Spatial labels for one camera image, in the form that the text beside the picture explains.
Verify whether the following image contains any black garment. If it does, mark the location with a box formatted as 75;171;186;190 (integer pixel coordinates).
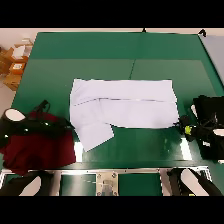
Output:
192;94;224;165

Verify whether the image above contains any silver frame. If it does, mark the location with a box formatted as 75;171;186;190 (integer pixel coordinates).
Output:
0;165;224;197

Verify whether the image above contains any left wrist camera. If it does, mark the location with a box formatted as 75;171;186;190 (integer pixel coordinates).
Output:
34;99;52;116

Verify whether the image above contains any cardboard box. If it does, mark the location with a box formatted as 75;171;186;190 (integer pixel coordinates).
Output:
9;61;28;76
2;73;24;92
11;42;35;61

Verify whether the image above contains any white shirt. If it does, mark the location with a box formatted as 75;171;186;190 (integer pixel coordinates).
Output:
69;78;181;153

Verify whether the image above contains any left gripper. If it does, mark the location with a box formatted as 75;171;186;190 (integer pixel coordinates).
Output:
49;119;73;139

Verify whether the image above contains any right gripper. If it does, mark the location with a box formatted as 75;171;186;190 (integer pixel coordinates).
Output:
178;114;196;143

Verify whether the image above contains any dark red garment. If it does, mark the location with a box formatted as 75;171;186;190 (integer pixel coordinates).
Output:
0;111;78;177

